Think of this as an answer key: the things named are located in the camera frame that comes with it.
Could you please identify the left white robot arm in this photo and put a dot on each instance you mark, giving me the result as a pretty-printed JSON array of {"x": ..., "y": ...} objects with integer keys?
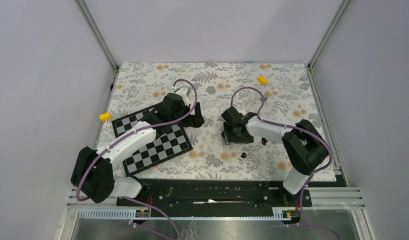
[{"x": 93, "y": 173}]

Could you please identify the yellow block left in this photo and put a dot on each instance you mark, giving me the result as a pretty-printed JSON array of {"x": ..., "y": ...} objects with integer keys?
[{"x": 105, "y": 116}]

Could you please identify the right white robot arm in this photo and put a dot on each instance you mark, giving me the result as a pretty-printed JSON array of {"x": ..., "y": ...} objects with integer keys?
[{"x": 303, "y": 144}]

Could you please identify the yellow block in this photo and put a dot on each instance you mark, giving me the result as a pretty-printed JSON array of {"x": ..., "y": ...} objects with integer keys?
[
  {"x": 262, "y": 80},
  {"x": 105, "y": 116}
]

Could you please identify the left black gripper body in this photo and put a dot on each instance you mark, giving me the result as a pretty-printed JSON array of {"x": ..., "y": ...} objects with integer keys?
[{"x": 184, "y": 109}]

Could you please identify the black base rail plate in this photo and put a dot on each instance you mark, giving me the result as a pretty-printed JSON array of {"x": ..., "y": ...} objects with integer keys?
[{"x": 220, "y": 198}]

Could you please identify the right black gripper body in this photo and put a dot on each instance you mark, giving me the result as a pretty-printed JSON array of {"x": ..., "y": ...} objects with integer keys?
[{"x": 235, "y": 137}]

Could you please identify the yellow block far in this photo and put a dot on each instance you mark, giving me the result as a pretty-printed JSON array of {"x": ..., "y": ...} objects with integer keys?
[{"x": 262, "y": 80}]

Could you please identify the floral patterned table mat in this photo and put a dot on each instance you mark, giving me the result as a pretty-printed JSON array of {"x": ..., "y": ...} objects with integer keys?
[{"x": 287, "y": 98}]

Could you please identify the black white checkerboard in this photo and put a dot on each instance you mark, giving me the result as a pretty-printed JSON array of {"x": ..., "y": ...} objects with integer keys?
[{"x": 164, "y": 148}]

